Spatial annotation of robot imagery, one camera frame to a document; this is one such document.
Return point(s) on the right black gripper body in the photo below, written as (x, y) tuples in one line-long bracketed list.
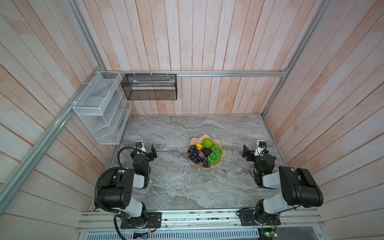
[(251, 157)]

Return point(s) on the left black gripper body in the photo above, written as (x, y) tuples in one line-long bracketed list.
[(149, 157)]

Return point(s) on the green grape bunch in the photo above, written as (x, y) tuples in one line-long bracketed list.
[(216, 155)]

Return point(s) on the black grape bunch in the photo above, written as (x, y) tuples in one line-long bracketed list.
[(193, 155)]

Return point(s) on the dark fake avocado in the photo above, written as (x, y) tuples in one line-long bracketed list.
[(206, 152)]

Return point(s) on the green custard apple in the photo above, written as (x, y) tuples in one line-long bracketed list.
[(208, 143)]

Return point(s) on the yellow fake pear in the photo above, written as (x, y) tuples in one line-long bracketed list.
[(198, 147)]

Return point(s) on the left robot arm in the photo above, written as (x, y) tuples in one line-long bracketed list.
[(114, 187)]

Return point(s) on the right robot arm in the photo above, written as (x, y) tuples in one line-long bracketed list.
[(297, 186)]

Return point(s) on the pink wavy fruit bowl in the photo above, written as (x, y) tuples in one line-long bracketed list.
[(200, 141)]

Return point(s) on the black mesh basket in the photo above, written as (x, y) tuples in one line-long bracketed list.
[(150, 87)]

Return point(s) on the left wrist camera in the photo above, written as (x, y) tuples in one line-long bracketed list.
[(140, 147)]

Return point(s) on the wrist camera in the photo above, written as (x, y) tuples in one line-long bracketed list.
[(140, 147), (261, 148)]

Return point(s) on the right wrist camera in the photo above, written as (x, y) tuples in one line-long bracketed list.
[(261, 148)]

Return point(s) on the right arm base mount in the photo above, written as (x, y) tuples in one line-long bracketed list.
[(249, 217)]

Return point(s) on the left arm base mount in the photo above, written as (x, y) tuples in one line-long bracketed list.
[(150, 220)]

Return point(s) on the white wire mesh shelf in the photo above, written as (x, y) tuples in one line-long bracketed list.
[(103, 109)]

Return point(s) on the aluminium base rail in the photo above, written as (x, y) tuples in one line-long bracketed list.
[(101, 221)]

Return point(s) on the aluminium frame bar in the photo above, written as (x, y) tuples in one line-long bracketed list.
[(231, 73)]

